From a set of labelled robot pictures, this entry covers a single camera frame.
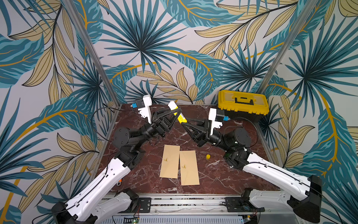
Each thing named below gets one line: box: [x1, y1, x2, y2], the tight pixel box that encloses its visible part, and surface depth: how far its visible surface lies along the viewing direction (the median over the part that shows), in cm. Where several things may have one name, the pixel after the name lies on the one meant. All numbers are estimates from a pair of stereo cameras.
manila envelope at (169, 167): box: [159, 144, 181, 179], surface depth 91 cm
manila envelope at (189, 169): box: [179, 150, 200, 186], surface depth 88 cm
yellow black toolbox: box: [217, 89, 270, 119], surface depth 102 cm
